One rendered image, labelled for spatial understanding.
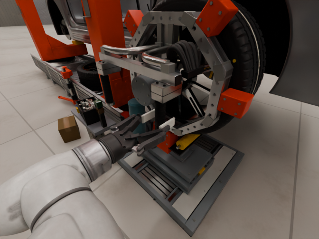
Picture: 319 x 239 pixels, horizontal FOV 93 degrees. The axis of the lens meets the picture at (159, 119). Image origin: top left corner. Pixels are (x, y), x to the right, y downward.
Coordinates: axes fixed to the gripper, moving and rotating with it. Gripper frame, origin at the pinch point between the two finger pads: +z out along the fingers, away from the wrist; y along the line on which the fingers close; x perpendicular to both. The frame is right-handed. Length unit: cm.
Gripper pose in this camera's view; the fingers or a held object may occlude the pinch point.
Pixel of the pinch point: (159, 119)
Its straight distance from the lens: 50.2
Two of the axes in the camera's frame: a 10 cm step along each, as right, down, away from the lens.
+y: 7.2, 4.0, -5.7
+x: 0.0, -8.2, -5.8
